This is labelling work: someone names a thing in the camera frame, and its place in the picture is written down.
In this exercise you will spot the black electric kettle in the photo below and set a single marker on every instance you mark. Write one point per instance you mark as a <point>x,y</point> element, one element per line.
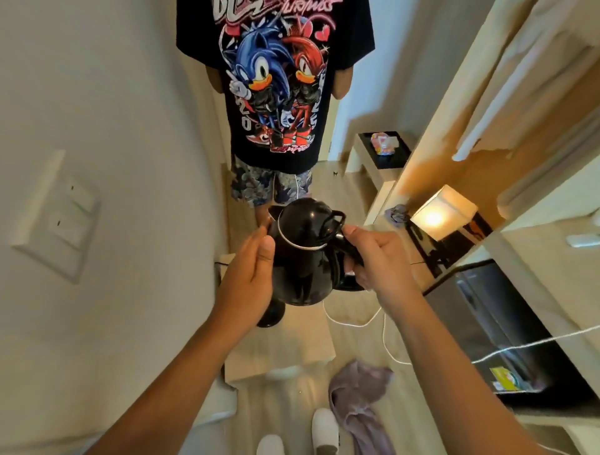
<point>304,262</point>

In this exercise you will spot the black mini fridge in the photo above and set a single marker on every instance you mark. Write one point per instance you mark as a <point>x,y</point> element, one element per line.
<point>506,337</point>

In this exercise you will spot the colourful snack packet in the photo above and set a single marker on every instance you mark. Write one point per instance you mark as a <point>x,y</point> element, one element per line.
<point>383,143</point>

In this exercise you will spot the person's right hand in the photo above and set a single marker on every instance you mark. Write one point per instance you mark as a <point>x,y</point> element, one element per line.
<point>389,267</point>

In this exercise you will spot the black kettle base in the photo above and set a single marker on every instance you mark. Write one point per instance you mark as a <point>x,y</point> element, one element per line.
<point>272,315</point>

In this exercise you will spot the yellow green sticker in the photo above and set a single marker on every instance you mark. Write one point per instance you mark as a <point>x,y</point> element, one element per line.
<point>505,378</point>

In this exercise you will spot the glowing square table lamp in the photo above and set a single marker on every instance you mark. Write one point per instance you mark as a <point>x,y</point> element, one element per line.
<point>443,211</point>

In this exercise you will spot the white side table black top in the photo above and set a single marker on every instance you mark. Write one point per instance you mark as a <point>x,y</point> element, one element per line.
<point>382,171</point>

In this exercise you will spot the grey crumpled cloth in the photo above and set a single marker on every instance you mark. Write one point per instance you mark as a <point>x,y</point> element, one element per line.
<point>397,215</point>

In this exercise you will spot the black printed t-shirt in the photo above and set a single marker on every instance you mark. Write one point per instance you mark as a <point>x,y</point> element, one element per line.
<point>276,122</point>

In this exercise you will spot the person's left thumb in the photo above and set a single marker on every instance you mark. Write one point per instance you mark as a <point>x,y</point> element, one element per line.
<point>266,257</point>

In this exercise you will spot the small light wooden table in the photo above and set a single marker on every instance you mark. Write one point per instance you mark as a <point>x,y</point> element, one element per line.
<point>290,342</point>

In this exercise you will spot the person's left forearm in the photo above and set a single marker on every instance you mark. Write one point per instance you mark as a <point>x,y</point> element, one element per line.
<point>173,384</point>

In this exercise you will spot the patterned shorts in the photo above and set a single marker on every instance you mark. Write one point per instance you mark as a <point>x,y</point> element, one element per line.
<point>253,185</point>

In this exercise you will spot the white slipper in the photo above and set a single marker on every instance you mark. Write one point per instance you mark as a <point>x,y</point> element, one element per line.
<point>325,431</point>
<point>270,445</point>

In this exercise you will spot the white wall switch panel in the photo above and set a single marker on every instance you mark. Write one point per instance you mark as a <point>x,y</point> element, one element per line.
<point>58,215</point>

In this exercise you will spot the person's right thumb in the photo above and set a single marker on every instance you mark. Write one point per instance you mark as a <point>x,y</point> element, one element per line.
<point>360,232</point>

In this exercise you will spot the person's left hand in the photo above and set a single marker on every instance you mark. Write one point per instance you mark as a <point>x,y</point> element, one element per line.
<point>243,286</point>

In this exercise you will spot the white remote control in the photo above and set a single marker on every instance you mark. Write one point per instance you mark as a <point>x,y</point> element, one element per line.
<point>583,240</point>

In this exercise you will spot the purple cloth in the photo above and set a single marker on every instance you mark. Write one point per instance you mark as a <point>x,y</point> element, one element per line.
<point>358,398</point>

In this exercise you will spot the person's right forearm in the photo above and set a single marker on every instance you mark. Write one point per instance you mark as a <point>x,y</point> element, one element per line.
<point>450,375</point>

